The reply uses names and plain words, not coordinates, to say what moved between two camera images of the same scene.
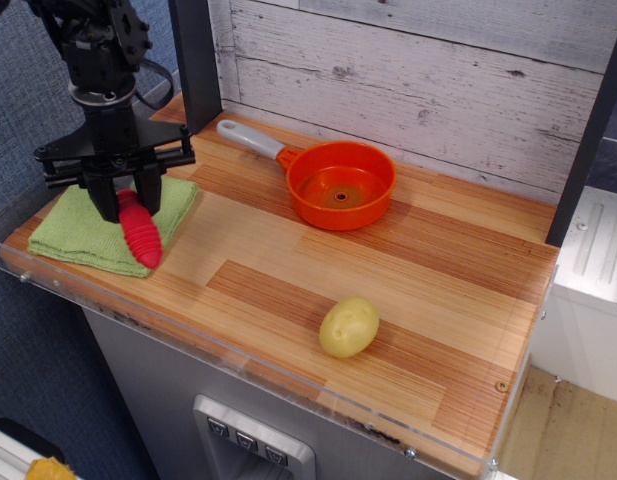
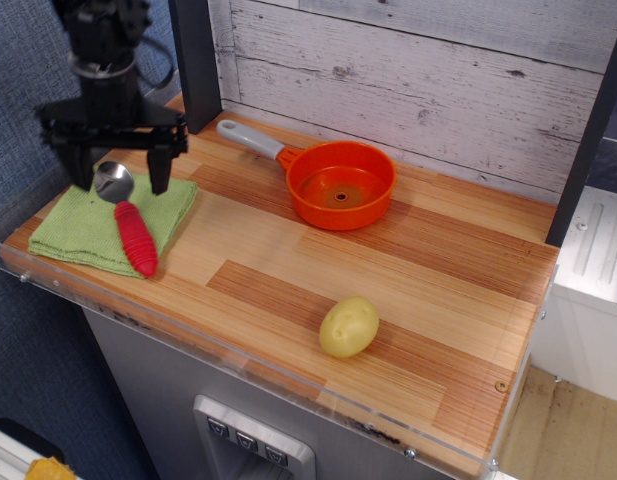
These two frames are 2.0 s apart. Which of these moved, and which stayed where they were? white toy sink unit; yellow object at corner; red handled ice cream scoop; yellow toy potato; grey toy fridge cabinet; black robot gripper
Moved: black robot gripper; red handled ice cream scoop
Stayed: grey toy fridge cabinet; yellow toy potato; white toy sink unit; yellow object at corner
